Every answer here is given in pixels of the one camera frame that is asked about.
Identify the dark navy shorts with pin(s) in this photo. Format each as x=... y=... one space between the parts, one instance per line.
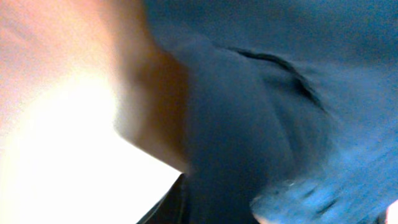
x=292 y=113

